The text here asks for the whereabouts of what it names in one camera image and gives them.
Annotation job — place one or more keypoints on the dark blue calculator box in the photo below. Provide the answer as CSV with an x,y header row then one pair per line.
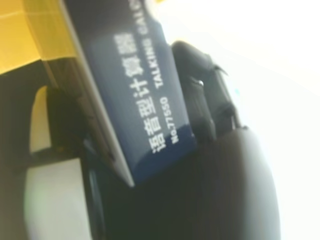
x,y
140,100

